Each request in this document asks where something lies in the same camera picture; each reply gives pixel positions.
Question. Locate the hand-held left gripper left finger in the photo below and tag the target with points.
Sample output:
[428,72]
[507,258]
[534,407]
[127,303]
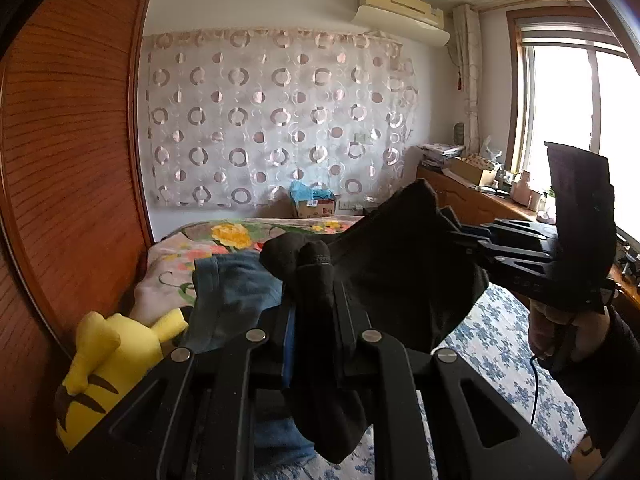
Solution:
[286,350]

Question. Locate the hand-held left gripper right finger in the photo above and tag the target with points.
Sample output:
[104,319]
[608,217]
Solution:
[350,330]

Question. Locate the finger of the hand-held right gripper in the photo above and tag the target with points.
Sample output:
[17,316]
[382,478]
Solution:
[525,230]
[515,255]

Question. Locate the black pants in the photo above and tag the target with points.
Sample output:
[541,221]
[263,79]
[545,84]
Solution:
[390,250]

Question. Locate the person's right hand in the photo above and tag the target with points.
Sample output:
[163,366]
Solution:
[545,330]

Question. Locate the pink jug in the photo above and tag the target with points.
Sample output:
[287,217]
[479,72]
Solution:
[521,190]

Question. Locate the wooden cabinet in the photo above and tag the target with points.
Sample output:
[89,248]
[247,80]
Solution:
[470,200]

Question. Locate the open cardboard box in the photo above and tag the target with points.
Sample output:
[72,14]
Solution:
[472,172]

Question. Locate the grey-blue jeans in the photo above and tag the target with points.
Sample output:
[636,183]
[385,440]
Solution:
[230,295]

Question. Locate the white plastic bag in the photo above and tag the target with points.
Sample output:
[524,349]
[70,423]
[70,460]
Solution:
[490,152]

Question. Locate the blue floral bed sheet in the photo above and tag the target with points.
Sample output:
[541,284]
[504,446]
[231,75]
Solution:
[500,340]

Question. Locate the stack of papers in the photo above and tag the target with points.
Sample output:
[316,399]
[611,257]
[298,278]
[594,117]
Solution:
[440,152]

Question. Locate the window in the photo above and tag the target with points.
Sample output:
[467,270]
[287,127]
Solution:
[565,95]

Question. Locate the small cardboard box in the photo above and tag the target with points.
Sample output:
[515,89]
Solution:
[315,207]

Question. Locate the colourful flower blanket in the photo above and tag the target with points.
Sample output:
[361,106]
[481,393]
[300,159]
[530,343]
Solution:
[230,235]

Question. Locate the blue plastic bag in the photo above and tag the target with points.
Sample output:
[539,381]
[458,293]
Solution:
[302,192]

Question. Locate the patterned window curtain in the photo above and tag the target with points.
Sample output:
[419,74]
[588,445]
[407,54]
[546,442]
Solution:
[470,70]

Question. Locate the yellow plush toy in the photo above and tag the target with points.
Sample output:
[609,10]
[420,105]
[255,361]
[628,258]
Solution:
[115,355]

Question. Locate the circle patterned curtain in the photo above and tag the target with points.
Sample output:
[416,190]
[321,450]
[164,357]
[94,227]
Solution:
[280,120]

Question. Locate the white air conditioner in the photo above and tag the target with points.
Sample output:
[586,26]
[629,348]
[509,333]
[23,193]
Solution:
[400,15]

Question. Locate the wooden wardrobe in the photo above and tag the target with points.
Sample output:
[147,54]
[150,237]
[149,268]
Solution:
[75,135]

